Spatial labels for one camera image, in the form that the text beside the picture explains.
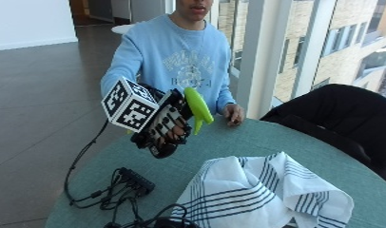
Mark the white cube with black markers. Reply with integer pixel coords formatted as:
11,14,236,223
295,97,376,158
99,76,161,134

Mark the white window pillar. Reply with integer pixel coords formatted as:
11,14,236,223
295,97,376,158
235,0,288,120

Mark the white cloth with dark stripes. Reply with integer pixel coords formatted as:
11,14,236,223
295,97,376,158
169,151,356,228

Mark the person in light blue sweatshirt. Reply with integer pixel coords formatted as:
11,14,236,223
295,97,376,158
99,0,246,128

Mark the black chair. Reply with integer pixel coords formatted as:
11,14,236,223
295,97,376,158
259,83,386,188

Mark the black device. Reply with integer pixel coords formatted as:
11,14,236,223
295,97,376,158
153,216,202,228

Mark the white round table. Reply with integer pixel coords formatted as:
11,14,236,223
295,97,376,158
110,21,139,35

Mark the black cable hub box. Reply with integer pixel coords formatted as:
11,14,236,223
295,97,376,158
115,166,157,196

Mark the long black glove cable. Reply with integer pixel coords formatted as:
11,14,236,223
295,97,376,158
63,118,117,208

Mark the bundle of black hub cables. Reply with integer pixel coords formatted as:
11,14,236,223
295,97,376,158
97,169,190,228

